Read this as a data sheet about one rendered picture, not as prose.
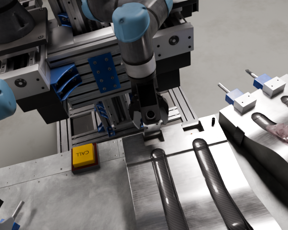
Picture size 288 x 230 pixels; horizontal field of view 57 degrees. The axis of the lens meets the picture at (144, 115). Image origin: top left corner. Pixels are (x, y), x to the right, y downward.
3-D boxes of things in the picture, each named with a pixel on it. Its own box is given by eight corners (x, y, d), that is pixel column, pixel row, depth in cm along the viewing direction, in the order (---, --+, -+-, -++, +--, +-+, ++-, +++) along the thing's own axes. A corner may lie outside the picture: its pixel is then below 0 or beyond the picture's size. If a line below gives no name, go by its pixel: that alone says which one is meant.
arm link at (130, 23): (155, 0, 54) (137, 23, 49) (161, 45, 62) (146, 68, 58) (121, -3, 57) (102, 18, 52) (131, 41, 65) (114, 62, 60)
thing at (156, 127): (143, 110, 89) (140, 99, 85) (157, 108, 88) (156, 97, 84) (146, 142, 80) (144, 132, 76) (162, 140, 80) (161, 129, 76)
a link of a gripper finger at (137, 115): (138, 116, 83) (143, 95, 76) (140, 131, 79) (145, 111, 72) (129, 116, 82) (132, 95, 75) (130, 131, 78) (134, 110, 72)
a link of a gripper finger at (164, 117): (172, 109, 81) (159, 90, 75) (175, 123, 78) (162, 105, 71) (162, 112, 82) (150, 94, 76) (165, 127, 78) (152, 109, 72)
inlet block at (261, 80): (238, 79, 88) (241, 66, 83) (250, 73, 89) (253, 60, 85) (269, 102, 79) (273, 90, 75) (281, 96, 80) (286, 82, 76)
